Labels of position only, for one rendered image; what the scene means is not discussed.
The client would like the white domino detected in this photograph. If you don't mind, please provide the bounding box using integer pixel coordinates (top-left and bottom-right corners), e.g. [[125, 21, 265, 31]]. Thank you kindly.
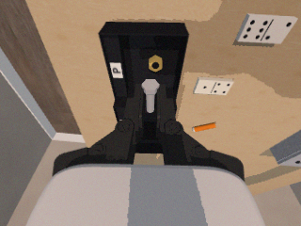
[[236, 13, 298, 44], [194, 77, 233, 95]]

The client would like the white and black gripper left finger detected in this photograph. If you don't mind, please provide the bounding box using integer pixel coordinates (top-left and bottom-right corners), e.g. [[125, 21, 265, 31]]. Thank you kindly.
[[52, 83, 145, 177]]

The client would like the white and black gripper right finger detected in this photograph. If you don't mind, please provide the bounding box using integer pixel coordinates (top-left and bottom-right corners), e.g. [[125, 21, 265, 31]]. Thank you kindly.
[[156, 84, 245, 181]]

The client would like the brass hex nut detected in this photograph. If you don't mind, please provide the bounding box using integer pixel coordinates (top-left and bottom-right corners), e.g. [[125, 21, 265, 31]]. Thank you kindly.
[[149, 56, 162, 72]]

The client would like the grey bolt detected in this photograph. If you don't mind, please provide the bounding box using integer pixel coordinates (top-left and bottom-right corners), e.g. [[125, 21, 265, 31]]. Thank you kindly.
[[141, 79, 160, 113]]

